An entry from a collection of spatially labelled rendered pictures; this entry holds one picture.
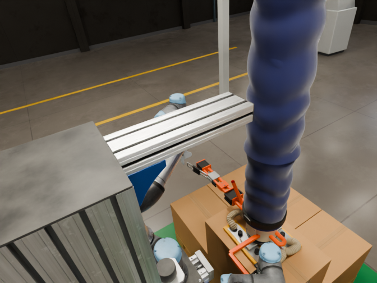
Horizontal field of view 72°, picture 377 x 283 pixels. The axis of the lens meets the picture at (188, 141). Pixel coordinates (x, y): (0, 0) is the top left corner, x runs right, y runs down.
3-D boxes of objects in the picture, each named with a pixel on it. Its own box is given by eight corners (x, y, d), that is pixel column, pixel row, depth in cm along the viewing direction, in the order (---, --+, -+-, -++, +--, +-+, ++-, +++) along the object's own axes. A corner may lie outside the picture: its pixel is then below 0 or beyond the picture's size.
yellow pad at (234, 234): (276, 265, 136) (277, 260, 133) (262, 275, 132) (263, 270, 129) (235, 221, 161) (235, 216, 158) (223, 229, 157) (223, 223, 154)
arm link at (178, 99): (164, 98, 117) (174, 91, 123) (167, 119, 123) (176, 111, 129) (179, 101, 113) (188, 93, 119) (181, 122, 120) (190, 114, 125)
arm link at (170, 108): (172, 117, 105) (185, 105, 113) (150, 113, 110) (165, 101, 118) (174, 133, 110) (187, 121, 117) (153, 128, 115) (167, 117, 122)
